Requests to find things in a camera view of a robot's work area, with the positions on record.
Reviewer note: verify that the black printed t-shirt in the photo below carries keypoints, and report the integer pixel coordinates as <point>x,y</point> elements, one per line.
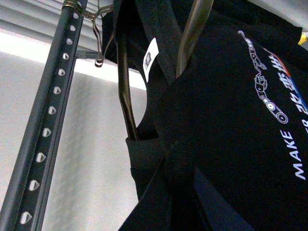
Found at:
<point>224,146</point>

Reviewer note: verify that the grey metal drying rack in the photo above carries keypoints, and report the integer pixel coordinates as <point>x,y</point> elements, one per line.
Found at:
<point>26,198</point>

